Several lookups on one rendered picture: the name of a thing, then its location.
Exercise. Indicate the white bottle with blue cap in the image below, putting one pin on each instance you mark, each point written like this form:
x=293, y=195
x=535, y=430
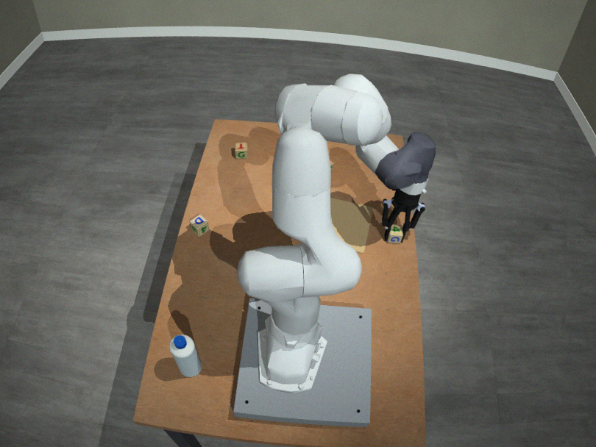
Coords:
x=185, y=355

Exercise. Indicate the beige square mat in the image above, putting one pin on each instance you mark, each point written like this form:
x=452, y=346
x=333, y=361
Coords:
x=351, y=222

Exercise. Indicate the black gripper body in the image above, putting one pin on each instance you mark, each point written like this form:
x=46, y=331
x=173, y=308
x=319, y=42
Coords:
x=401, y=198

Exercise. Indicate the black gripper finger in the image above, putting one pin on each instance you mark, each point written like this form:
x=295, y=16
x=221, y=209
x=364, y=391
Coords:
x=392, y=217
x=406, y=227

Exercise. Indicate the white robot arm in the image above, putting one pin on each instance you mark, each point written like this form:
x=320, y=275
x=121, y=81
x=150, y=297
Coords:
x=309, y=116

